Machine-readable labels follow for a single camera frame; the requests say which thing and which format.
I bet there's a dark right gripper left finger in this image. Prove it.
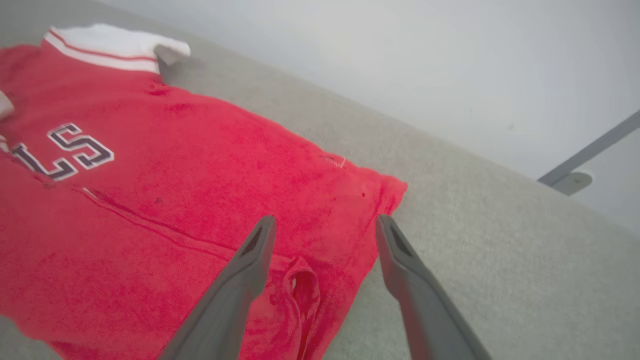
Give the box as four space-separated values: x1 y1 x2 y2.
159 215 278 360

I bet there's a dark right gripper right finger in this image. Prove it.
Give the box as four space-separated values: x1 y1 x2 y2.
375 214 493 360

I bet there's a red Bulls basketball jersey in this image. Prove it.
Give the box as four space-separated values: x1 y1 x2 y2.
0 22 408 360

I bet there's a grey fabric sofa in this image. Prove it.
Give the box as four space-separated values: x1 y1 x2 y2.
0 0 640 360

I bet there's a grey metal wall bracket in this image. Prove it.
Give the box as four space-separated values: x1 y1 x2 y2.
552 171 594 197

